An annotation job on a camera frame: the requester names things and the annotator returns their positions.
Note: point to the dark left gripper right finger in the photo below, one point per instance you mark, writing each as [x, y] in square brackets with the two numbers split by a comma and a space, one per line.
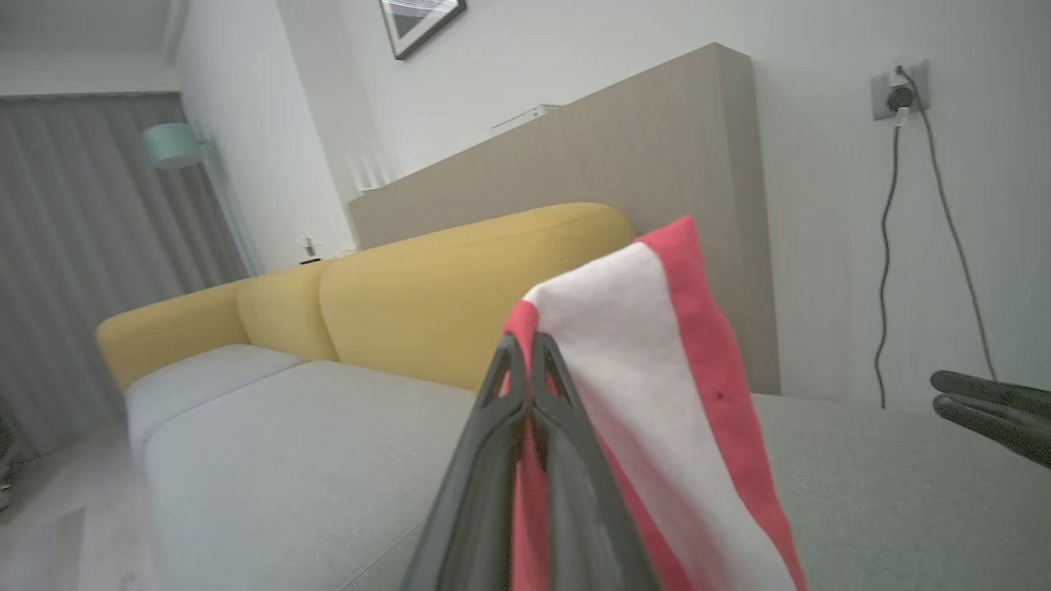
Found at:
[575, 492]

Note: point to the black framed wall picture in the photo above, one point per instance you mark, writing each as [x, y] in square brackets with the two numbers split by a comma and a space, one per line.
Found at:
[419, 20]

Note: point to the red shorts white stripe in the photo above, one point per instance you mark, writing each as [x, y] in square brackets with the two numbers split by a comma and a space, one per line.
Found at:
[657, 345]

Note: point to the beige wooden partition panel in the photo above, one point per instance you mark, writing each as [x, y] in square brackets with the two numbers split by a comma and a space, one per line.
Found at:
[657, 139]

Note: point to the teal shade floor lamp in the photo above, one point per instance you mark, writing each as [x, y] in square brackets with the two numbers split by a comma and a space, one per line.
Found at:
[172, 146]

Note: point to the black charger plug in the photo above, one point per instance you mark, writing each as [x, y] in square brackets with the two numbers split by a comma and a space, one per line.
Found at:
[901, 98]

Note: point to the white router box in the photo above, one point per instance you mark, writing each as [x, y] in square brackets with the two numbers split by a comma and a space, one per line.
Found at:
[525, 117]

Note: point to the yellow sofa backrest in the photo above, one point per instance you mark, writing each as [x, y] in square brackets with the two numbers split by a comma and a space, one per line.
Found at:
[410, 304]

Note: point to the grey curtain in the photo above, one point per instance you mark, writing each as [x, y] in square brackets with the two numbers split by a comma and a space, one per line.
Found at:
[82, 246]

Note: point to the grey wall socket plate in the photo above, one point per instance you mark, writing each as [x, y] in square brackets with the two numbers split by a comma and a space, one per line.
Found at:
[880, 90]

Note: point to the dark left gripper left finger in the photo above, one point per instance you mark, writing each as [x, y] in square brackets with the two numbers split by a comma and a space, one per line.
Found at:
[484, 476]

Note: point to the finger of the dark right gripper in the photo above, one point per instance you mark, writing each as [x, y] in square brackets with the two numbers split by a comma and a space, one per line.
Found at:
[1002, 392]
[1002, 427]

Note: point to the large grey sofa seat cushion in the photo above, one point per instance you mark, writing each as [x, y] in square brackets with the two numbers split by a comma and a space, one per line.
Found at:
[287, 476]

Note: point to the small grey sofa seat cushion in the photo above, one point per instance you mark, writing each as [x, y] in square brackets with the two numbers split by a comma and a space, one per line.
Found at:
[197, 377]

